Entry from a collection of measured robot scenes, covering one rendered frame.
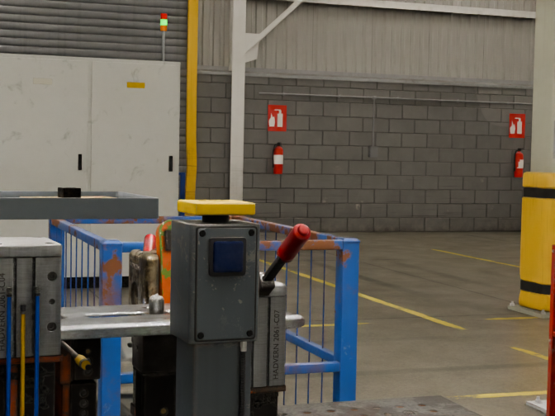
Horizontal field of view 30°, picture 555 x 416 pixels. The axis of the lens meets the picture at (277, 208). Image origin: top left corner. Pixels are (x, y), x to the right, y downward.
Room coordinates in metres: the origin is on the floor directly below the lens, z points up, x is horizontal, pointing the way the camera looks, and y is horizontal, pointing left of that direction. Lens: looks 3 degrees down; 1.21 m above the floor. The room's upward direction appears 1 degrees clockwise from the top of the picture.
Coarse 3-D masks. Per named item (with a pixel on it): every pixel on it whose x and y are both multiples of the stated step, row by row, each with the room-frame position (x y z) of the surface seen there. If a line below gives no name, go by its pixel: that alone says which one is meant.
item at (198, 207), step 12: (180, 204) 1.00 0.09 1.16; (192, 204) 0.96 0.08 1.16; (204, 204) 0.96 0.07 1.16; (216, 204) 0.96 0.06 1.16; (228, 204) 0.97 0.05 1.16; (240, 204) 0.97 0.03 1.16; (252, 204) 0.98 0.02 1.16; (204, 216) 0.99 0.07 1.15; (216, 216) 0.98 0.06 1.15; (228, 216) 0.99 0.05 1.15
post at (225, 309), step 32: (192, 224) 0.96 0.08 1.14; (224, 224) 0.97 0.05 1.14; (256, 224) 0.98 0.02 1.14; (192, 256) 0.95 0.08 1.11; (256, 256) 0.97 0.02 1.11; (192, 288) 0.95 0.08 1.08; (224, 288) 0.96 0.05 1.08; (256, 288) 0.97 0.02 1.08; (192, 320) 0.95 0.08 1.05; (224, 320) 0.96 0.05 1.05; (256, 320) 0.98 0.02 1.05; (192, 352) 0.96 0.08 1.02; (224, 352) 0.97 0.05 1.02; (192, 384) 0.96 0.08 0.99; (224, 384) 0.97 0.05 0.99
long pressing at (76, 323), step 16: (144, 304) 1.39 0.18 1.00; (64, 320) 1.24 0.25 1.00; (80, 320) 1.24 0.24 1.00; (96, 320) 1.25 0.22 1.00; (112, 320) 1.25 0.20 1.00; (128, 320) 1.25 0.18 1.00; (144, 320) 1.25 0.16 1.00; (160, 320) 1.24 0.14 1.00; (288, 320) 1.29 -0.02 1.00; (304, 320) 1.32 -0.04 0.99; (64, 336) 1.18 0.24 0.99; (80, 336) 1.19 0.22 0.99; (96, 336) 1.19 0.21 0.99; (112, 336) 1.20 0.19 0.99; (128, 336) 1.21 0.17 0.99
